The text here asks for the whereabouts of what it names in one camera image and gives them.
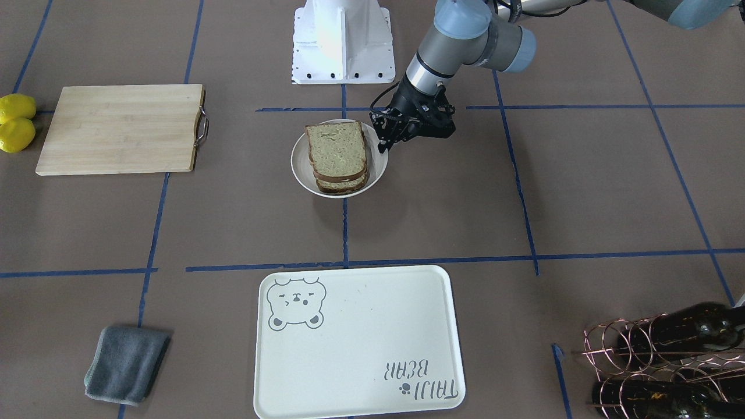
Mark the wooden cutting board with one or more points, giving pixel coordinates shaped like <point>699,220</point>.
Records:
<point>128,129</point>

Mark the yellow lemon outer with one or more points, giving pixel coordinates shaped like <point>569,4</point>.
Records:
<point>17,134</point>

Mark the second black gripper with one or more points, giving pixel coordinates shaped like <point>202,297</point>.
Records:
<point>403,103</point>

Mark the dark wine bottle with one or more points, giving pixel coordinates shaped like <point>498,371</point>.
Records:
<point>641,391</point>
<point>703,328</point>

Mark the grey folded cloth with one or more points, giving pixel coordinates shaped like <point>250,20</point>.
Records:
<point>126,363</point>

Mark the bread slice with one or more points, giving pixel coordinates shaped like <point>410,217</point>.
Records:
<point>337,151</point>
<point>345,187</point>

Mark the bread slice under egg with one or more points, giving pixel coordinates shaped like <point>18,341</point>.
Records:
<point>345,187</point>

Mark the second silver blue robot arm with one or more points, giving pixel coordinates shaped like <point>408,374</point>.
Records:
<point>479,34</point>

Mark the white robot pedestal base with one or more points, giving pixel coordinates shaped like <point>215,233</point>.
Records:
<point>342,42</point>

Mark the copper wire bottle rack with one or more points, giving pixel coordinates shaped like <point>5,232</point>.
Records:
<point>600,339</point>

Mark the yellow lemon near board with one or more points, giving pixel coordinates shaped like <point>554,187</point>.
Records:
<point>17,105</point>

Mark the cream bear tray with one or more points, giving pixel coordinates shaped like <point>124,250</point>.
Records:
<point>357,342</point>

